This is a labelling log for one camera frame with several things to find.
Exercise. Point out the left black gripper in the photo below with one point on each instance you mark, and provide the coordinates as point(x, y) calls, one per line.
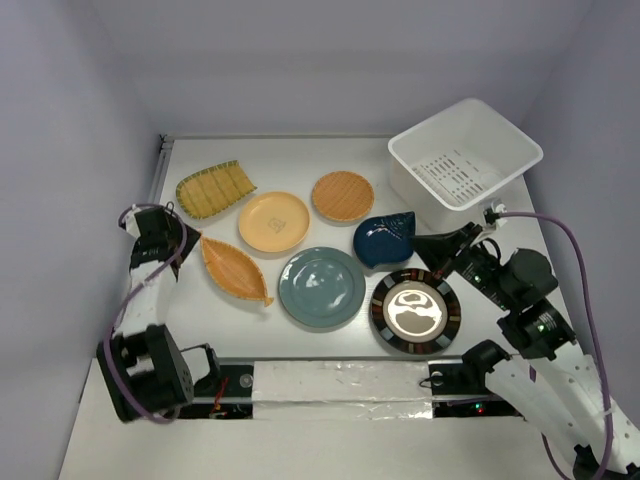
point(189, 244)

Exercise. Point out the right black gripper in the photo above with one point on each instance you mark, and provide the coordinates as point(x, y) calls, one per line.
point(439, 249)

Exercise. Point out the dark blue leaf-shaped dish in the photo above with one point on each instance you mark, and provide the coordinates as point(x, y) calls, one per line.
point(385, 240)

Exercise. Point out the fish-shaped woven bamboo plate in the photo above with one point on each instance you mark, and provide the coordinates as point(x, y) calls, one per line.
point(234, 272)

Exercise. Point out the black striped-rim round plate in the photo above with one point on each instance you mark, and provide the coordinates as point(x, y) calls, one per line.
point(414, 312)

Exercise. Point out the yellow round plastic plate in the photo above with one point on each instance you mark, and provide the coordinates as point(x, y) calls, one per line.
point(274, 222)

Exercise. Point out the round woven bamboo plate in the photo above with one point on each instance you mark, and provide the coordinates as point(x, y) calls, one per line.
point(343, 196)

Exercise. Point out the teal round ceramic plate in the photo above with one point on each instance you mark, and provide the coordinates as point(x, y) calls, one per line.
point(322, 287)

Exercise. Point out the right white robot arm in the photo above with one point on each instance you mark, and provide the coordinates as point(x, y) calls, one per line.
point(565, 394)

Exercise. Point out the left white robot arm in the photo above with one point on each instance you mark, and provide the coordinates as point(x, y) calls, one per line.
point(144, 370)

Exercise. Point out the white plastic bin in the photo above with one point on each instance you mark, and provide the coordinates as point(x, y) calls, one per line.
point(450, 165)

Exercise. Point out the white foam base bar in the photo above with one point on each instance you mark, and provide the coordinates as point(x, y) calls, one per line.
point(340, 390)

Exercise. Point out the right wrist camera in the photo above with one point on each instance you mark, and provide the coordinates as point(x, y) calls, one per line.
point(492, 210)

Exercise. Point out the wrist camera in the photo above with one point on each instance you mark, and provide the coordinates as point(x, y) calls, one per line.
point(492, 210)
point(127, 221)

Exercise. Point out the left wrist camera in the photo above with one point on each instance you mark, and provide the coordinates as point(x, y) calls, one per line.
point(127, 221)

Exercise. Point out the aluminium frame rail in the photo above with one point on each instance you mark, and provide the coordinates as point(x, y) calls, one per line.
point(165, 150)

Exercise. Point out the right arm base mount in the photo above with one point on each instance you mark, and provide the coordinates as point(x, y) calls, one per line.
point(456, 393)

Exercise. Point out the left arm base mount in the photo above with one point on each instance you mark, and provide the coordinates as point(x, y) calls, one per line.
point(228, 397)

